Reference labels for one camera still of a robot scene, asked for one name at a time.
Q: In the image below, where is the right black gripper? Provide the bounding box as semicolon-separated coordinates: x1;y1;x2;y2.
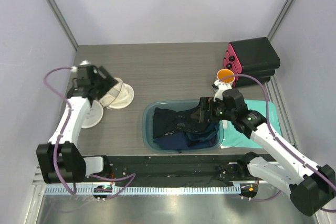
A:
191;97;235;123

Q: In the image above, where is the black bra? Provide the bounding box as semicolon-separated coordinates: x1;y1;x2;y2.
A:
153;105;211;138

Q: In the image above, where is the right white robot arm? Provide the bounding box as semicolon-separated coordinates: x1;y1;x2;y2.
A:
192;89;335;216

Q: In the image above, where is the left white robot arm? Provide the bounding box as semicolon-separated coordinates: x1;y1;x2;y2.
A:
36;63;118;184

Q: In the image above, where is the navy blue clothes pile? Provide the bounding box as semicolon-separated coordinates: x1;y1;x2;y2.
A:
153;123;220;153

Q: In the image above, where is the teal silicone mat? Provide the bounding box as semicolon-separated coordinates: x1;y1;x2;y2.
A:
220;100;282;149

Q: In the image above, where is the white mug orange inside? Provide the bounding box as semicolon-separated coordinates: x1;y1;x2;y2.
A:
216;69;235;85

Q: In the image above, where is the teal plastic basin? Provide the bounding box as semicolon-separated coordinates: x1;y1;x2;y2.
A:
142;100;224;153

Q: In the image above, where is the bottom black pink case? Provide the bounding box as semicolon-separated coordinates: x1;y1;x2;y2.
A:
233;68;270;88

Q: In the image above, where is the black pink case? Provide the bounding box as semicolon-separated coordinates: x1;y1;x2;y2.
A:
223;51;275;78
223;37;280;73
233;68;270;88

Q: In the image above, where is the middle black pink case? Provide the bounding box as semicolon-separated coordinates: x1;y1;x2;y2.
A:
223;51;275;78

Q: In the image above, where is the top black pink case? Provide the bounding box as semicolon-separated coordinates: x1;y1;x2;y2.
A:
223;37;280;73

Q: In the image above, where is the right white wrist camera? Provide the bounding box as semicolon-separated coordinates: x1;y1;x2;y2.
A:
212;80;232;101

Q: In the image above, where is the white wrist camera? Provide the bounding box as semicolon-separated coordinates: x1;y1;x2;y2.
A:
70;60;92;73
212;80;232;101

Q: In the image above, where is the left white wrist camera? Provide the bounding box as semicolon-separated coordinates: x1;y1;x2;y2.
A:
70;60;92;73

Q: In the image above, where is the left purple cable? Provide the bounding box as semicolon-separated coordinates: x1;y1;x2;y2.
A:
43;67;137;200

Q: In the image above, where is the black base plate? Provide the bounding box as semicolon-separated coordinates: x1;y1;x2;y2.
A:
48;153;300;183

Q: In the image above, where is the white slotted cable duct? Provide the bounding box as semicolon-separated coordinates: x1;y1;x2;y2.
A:
44;185;242;196

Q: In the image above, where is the aluminium frame rail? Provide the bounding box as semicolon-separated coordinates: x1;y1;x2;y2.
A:
32;163;321;185

